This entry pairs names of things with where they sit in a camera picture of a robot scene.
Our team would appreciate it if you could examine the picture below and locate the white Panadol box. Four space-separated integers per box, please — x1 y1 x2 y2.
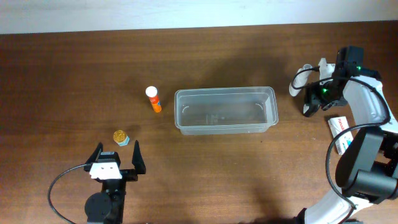
328 116 353 155

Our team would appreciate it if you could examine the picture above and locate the black cable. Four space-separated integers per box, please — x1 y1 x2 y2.
291 65 391 218
47 164 93 224

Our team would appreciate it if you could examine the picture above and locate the left black cable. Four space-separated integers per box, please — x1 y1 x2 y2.
47 164 93 224

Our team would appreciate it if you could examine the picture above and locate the white spray bottle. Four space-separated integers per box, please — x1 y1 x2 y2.
289 64 313 97

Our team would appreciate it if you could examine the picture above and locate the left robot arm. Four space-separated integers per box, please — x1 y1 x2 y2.
84 141 146 224

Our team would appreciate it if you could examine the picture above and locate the clear plastic container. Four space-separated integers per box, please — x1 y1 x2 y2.
174 86 279 135

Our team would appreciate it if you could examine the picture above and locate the orange effervescent tablet tube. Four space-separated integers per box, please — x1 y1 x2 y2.
146 86 162 113

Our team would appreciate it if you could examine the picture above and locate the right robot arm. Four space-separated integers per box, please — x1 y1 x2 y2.
289 46 397 223

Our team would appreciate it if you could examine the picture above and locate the gold lid small jar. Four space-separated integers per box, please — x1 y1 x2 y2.
113 130 129 146

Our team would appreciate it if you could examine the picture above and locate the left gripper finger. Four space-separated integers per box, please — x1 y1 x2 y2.
86 142 103 164
132 140 146 174

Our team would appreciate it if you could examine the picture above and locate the right black cable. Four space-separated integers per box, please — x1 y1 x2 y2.
291 65 391 218

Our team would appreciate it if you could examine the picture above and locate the black bottle white cap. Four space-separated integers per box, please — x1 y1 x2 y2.
303 104 320 118

